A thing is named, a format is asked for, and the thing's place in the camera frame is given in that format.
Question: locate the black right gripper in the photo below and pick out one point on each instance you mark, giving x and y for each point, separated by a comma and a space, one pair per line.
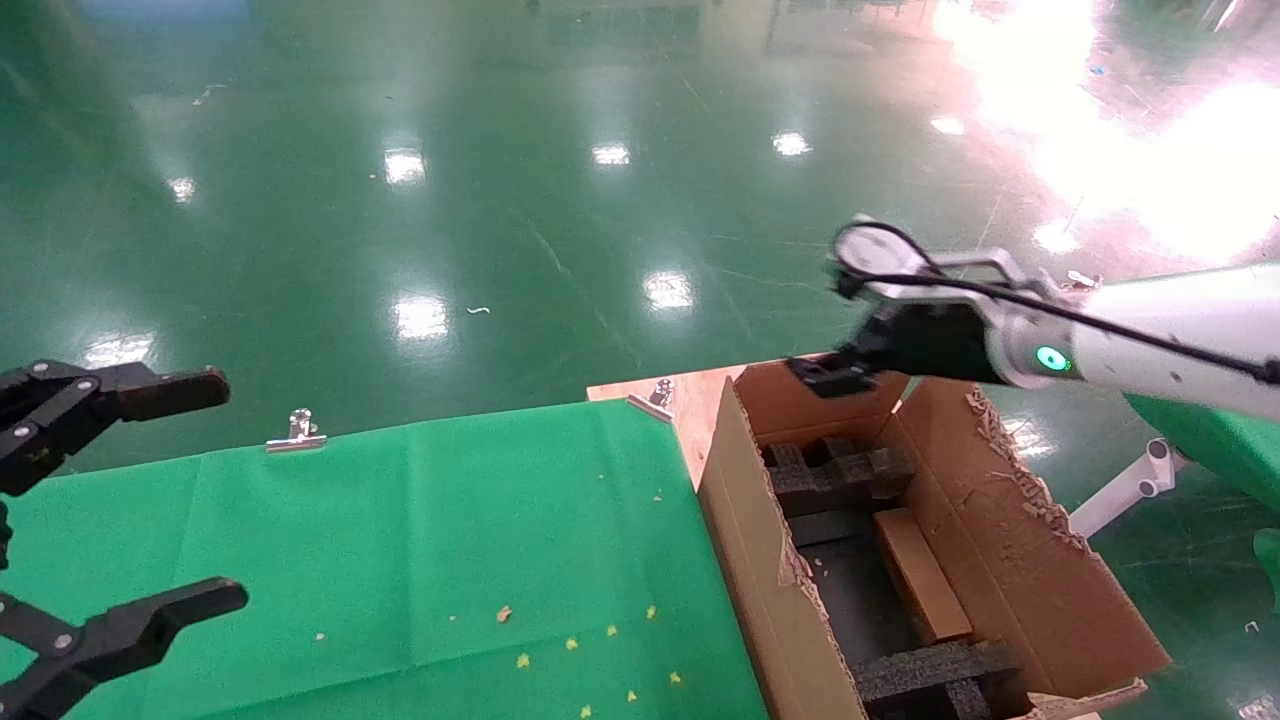
940, 345

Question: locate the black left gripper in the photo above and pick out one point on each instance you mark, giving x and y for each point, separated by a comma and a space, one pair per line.
4, 535

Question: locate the small slim cardboard box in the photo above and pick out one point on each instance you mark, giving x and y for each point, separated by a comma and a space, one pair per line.
920, 580

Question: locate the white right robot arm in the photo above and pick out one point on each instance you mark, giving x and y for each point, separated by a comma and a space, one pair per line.
1190, 310

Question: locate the large open cardboard carton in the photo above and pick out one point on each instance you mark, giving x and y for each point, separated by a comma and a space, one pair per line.
1000, 560

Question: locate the dark notched foam insert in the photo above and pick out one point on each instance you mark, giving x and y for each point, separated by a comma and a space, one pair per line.
930, 670
830, 475

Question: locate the silver binder clip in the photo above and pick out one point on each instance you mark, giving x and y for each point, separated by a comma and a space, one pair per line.
297, 438
652, 403

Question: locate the green tablecloth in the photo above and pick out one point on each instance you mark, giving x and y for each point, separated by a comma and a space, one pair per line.
400, 550

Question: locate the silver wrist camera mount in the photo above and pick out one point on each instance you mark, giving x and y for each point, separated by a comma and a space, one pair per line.
870, 255

